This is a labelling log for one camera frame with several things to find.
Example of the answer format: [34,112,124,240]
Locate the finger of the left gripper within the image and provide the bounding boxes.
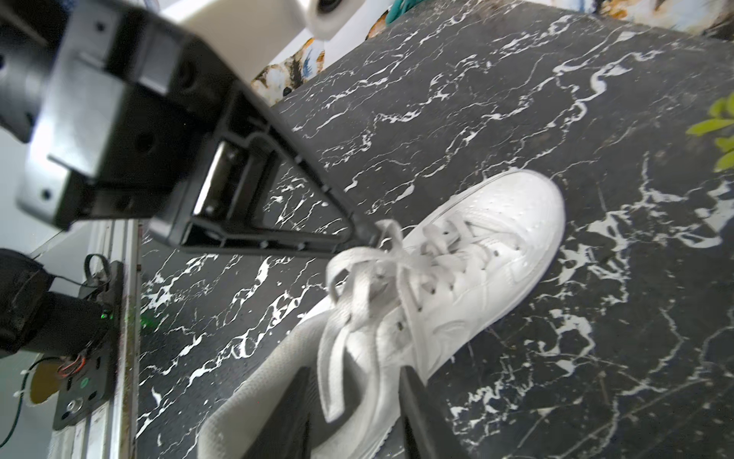
[148,217,359,258]
[229,85,380,247]

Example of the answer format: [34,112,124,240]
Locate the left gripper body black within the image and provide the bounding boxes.
[17,1,250,230]

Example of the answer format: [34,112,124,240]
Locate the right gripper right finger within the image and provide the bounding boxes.
[399,366,469,459]

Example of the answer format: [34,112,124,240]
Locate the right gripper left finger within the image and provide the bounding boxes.
[243,367,313,459]

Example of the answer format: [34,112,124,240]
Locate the white sneaker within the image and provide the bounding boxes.
[197,169,566,458]

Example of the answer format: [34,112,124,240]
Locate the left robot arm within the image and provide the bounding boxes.
[1,1,378,257]

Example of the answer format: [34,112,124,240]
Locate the teal cloth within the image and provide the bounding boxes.
[385,0,424,25]

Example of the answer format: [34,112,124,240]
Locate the white pot orange flowers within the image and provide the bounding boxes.
[685,93,733,173]

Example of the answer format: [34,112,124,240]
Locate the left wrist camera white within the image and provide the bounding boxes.
[161,0,364,81]

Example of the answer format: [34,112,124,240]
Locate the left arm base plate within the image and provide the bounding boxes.
[53,261,124,431]

